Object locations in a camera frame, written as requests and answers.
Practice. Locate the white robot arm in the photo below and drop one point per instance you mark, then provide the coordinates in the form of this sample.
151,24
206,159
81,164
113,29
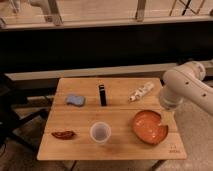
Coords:
185,82

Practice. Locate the black standing eraser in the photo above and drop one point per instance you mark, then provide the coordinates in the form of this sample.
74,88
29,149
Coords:
102,95

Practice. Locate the blue sponge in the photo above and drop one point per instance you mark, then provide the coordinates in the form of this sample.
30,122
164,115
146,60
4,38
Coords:
75,100

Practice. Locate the white tube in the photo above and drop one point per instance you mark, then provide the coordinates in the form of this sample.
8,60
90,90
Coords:
141,92

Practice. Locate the clear plastic cup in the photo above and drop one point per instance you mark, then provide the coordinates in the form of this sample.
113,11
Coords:
100,132

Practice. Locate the orange bowl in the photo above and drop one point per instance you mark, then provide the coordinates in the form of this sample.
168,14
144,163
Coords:
147,126

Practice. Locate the wooden stick end effector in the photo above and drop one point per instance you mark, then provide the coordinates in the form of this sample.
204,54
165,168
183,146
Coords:
167,117

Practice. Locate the black chair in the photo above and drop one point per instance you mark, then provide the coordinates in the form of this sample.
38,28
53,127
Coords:
9,120

